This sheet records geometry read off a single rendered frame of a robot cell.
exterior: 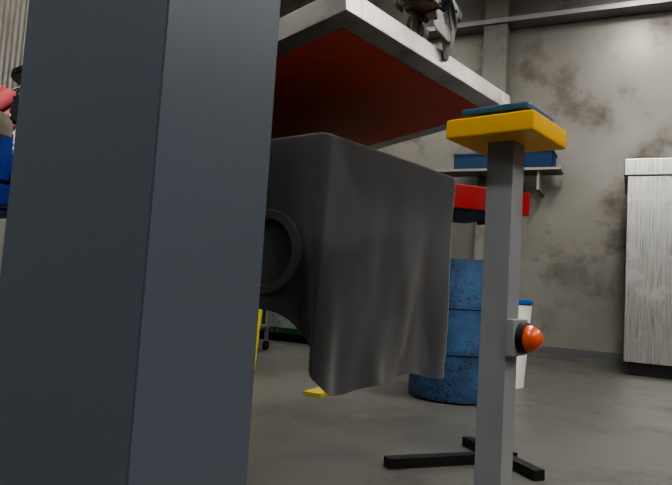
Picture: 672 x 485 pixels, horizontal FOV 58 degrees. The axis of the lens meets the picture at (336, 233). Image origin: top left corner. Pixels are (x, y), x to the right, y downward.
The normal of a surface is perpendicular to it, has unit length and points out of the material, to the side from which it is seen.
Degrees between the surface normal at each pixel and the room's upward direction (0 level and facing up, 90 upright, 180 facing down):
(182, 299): 90
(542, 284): 90
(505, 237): 90
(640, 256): 90
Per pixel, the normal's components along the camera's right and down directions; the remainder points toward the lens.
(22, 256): -0.43, -0.10
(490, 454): -0.63, -0.10
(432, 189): 0.77, 0.02
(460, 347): -0.10, -0.08
